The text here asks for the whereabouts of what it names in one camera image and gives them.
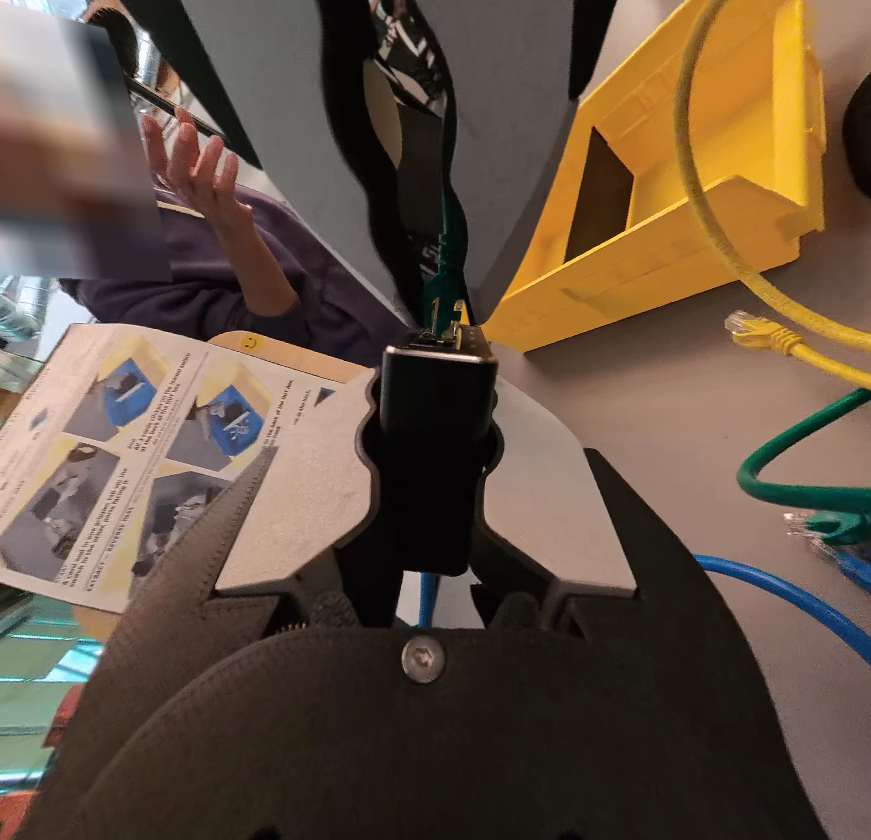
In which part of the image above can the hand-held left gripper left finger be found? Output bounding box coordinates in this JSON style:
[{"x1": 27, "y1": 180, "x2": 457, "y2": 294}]
[{"x1": 214, "y1": 367, "x2": 402, "y2": 626}]

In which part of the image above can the black pole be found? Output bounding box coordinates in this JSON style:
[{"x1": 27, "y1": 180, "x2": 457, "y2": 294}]
[{"x1": 88, "y1": 6, "x2": 227, "y2": 140}]

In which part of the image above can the printed instruction sheet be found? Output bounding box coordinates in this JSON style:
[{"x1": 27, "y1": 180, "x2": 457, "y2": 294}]
[{"x1": 0, "y1": 323, "x2": 341, "y2": 613}]

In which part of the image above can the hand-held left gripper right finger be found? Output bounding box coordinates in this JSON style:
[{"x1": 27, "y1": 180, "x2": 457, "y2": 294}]
[{"x1": 470, "y1": 377, "x2": 639, "y2": 626}]

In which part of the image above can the yellow plastic bin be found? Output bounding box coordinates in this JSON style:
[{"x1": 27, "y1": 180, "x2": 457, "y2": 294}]
[{"x1": 484, "y1": 0, "x2": 827, "y2": 352}]

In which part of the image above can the yellow ethernet cable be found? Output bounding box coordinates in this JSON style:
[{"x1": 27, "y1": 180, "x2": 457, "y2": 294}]
[{"x1": 674, "y1": 0, "x2": 871, "y2": 383}]

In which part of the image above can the black network switch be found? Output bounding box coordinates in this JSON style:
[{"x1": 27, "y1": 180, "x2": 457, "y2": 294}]
[{"x1": 380, "y1": 323, "x2": 501, "y2": 577}]

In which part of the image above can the blue ethernet cable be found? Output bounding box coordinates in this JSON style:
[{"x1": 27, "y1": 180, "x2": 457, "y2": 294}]
[{"x1": 416, "y1": 544, "x2": 871, "y2": 667}]

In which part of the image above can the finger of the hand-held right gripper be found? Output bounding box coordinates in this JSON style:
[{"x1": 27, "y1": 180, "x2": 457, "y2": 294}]
[
  {"x1": 166, "y1": 0, "x2": 426, "y2": 328},
  {"x1": 398, "y1": 0, "x2": 579, "y2": 325}
]

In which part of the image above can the black wrist rest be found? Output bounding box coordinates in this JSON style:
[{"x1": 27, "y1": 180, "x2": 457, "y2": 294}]
[{"x1": 842, "y1": 74, "x2": 871, "y2": 197}]

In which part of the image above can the green ethernet cable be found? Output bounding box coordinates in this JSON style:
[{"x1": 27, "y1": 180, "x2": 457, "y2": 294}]
[{"x1": 421, "y1": 190, "x2": 871, "y2": 548}]

